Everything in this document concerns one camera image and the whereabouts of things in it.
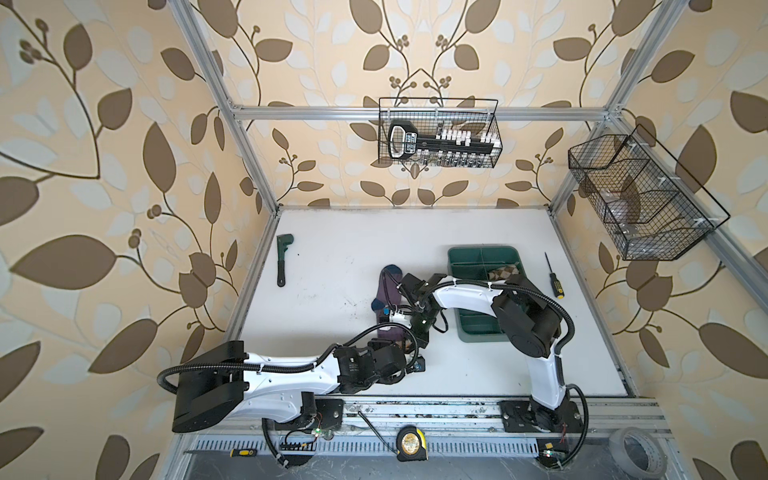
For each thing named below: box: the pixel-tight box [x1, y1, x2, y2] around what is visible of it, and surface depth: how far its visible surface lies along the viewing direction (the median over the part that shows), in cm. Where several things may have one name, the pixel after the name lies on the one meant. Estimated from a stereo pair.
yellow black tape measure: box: [396, 424, 429, 462], surface depth 69 cm
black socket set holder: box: [388, 120, 502, 159], surface depth 84 cm
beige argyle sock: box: [488, 264, 519, 281], surface depth 96 cm
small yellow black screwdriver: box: [229, 449, 258, 458], surface depth 71 cm
